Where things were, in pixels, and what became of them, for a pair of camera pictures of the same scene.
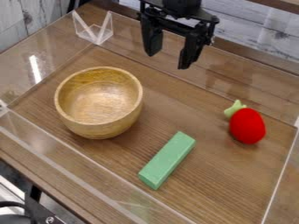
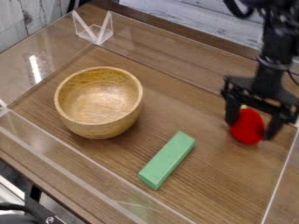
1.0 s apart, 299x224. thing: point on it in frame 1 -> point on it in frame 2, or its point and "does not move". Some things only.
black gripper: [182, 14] -> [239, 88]
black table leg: [35, 192] does not move
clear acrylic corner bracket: [94, 33] does not move
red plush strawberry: [247, 123] does not move
